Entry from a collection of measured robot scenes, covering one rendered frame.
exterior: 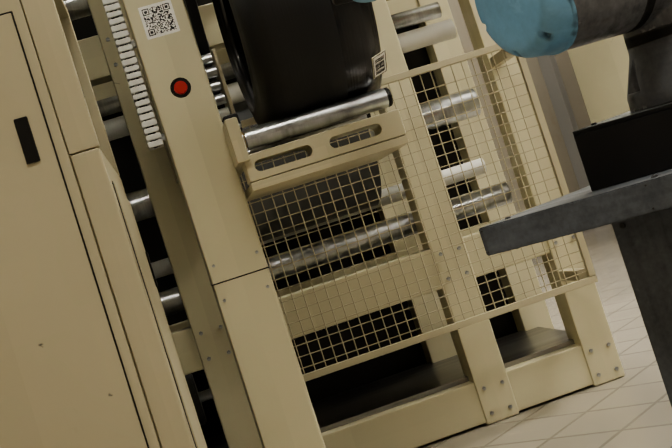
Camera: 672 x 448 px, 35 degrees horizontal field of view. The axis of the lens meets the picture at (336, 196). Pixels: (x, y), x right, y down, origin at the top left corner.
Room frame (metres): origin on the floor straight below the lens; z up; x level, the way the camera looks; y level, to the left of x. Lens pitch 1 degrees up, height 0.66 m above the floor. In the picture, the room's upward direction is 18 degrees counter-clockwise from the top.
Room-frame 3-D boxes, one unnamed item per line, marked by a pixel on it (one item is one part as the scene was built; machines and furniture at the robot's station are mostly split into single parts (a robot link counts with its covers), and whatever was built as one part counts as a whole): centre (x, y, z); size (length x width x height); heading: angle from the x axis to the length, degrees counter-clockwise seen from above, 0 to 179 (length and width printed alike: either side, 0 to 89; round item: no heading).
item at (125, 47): (2.41, 0.34, 1.19); 0.05 x 0.04 x 0.48; 9
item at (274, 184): (2.52, 0.02, 0.80); 0.37 x 0.36 x 0.02; 9
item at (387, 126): (2.38, -0.01, 0.83); 0.36 x 0.09 x 0.06; 99
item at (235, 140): (2.49, 0.19, 0.90); 0.40 x 0.03 x 0.10; 9
